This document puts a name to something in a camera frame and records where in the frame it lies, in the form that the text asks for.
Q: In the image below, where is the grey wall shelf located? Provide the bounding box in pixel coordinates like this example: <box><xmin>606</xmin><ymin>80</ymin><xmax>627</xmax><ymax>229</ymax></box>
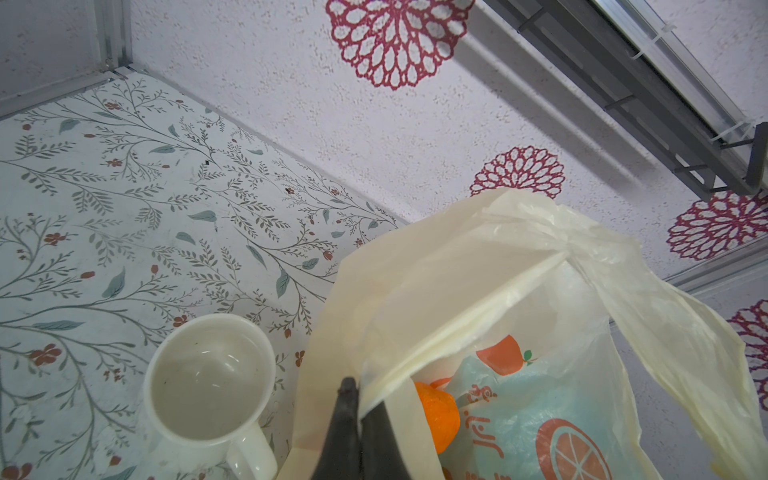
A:
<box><xmin>487</xmin><ymin>1</ymin><xmax>767</xmax><ymax>200</ymax></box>

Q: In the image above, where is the cream plastic bag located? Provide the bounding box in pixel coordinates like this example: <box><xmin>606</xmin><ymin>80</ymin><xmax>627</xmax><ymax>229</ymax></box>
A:
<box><xmin>280</xmin><ymin>189</ymin><xmax>767</xmax><ymax>479</ymax></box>

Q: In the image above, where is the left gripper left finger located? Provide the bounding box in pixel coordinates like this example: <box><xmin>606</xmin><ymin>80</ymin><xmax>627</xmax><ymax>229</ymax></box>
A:
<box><xmin>311</xmin><ymin>377</ymin><xmax>361</xmax><ymax>480</ymax></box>

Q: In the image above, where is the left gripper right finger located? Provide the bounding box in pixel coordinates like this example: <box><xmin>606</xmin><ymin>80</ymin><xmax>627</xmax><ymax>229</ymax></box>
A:
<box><xmin>361</xmin><ymin>402</ymin><xmax>411</xmax><ymax>480</ymax></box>

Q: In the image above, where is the orange fruit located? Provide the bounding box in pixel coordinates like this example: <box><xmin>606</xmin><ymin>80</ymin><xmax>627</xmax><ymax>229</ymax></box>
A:
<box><xmin>414</xmin><ymin>382</ymin><xmax>461</xmax><ymax>454</ymax></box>

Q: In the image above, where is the white ceramic mug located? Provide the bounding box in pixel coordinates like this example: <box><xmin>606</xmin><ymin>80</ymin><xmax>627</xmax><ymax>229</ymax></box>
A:
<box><xmin>140</xmin><ymin>314</ymin><xmax>278</xmax><ymax>479</ymax></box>

